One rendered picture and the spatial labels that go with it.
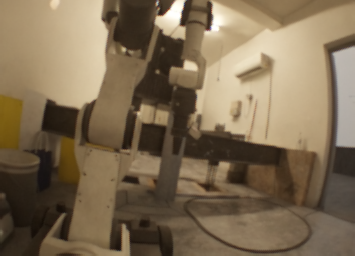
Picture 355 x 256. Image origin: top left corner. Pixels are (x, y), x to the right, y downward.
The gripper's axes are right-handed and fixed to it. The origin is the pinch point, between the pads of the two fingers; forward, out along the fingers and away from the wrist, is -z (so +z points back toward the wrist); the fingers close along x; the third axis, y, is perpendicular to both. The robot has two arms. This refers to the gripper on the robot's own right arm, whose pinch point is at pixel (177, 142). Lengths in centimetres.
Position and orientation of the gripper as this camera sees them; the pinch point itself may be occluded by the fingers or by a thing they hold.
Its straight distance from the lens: 62.2
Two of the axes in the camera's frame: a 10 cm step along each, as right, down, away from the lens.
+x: 0.3, -0.8, 10.0
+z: 1.6, -9.8, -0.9
